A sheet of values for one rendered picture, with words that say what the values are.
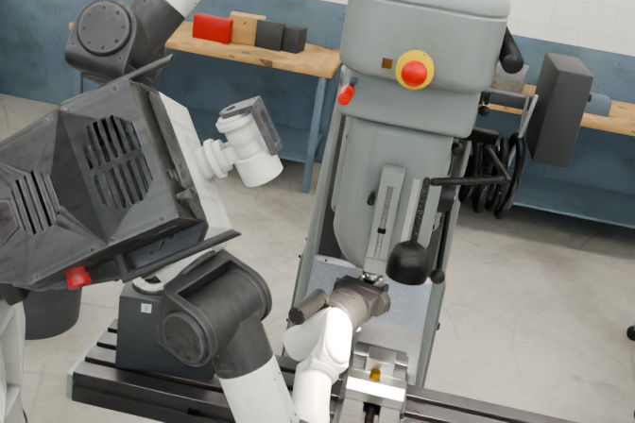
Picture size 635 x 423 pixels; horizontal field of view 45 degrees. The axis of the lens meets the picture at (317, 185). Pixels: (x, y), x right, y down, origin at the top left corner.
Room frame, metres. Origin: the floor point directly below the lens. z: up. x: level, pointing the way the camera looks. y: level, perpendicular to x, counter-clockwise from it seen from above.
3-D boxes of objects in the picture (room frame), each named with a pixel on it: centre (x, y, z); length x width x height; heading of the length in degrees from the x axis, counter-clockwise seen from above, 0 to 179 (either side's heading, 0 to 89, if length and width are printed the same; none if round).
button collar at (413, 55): (1.18, -0.12, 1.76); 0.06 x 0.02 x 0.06; 84
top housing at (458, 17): (1.43, -0.15, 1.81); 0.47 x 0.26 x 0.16; 174
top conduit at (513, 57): (1.43, -0.29, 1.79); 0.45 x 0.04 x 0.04; 174
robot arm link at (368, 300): (1.33, -0.11, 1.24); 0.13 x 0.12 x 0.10; 65
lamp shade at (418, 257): (1.17, -0.18, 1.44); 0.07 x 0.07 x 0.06
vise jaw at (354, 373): (1.35, -0.19, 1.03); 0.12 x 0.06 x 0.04; 83
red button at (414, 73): (1.16, -0.12, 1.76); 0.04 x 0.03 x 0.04; 84
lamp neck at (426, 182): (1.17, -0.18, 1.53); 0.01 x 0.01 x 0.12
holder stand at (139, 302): (1.46, 0.27, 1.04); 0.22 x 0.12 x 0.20; 94
